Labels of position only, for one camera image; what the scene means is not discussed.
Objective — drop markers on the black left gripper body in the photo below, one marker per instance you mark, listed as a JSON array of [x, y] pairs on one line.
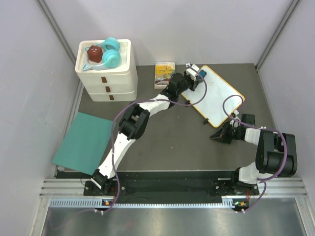
[[188, 83]]

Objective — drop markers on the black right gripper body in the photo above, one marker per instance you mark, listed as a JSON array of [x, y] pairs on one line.
[[233, 133]]

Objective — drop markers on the blue bone-shaped eraser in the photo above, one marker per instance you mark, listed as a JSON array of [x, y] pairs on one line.
[[202, 73]]

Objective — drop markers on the whiteboard with orange frame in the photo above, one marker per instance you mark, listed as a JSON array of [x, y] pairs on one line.
[[214, 98]]

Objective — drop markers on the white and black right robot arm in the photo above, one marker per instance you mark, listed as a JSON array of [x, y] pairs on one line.
[[271, 148]]

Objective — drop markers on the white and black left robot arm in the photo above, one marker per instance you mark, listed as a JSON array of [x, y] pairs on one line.
[[134, 122]]

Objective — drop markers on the yellow illustrated book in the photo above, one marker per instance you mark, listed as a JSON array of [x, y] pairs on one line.
[[163, 73]]

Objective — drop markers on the white three-drawer storage unit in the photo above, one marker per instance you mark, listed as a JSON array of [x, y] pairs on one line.
[[109, 85]]

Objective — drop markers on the teal cat-ear headphones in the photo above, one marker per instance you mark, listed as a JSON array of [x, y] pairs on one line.
[[111, 56]]

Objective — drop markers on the dark red plush cube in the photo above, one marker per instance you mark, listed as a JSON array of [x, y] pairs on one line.
[[95, 53]]

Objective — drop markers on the teal paper sheet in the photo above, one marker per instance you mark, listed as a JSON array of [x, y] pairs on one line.
[[84, 144]]

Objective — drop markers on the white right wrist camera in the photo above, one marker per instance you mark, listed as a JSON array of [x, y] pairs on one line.
[[236, 119]]

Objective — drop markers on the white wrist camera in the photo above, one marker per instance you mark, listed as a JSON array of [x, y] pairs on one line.
[[236, 119], [192, 70]]

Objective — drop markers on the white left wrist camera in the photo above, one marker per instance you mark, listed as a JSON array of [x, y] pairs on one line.
[[192, 70]]

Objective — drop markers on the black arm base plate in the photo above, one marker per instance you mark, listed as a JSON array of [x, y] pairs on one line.
[[170, 188]]

